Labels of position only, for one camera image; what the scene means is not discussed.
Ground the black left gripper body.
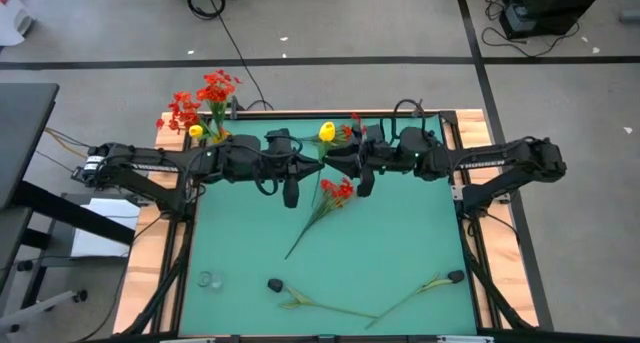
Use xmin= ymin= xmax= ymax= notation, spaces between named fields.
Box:
xmin=262 ymin=127 xmax=304 ymax=210

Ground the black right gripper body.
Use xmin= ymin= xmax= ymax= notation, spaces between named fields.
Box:
xmin=353 ymin=124 xmax=400 ymax=199

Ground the yellow tulip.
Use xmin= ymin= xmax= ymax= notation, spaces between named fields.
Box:
xmin=309 ymin=121 xmax=339 ymax=208
xmin=187 ymin=123 xmax=221 ymax=144

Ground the black tulip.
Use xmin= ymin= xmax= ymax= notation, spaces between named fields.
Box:
xmin=266 ymin=277 xmax=380 ymax=320
xmin=364 ymin=269 xmax=466 ymax=331

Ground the yellow glass vase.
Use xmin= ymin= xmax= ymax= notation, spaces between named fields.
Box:
xmin=210 ymin=126 xmax=234 ymax=145

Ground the clear glass vase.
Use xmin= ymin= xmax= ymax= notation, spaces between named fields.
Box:
xmin=196 ymin=269 xmax=225 ymax=291

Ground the green table mat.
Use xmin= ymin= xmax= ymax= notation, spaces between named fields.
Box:
xmin=178 ymin=115 xmax=479 ymax=337

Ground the white sheet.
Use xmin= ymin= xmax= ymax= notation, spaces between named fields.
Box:
xmin=69 ymin=197 xmax=142 ymax=259

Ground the black desk stand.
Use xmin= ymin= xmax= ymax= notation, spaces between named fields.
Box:
xmin=0 ymin=180 xmax=137 ymax=334

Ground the black equipment case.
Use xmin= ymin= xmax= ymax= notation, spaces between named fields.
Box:
xmin=498 ymin=0 xmax=612 ymax=40

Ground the dark grey desk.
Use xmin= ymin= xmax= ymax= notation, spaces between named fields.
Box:
xmin=0 ymin=81 xmax=61 ymax=212

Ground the white object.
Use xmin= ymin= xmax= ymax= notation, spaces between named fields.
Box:
xmin=0 ymin=0 xmax=36 ymax=48

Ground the black floor cable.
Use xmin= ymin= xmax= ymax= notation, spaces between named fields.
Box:
xmin=185 ymin=0 xmax=275 ymax=112

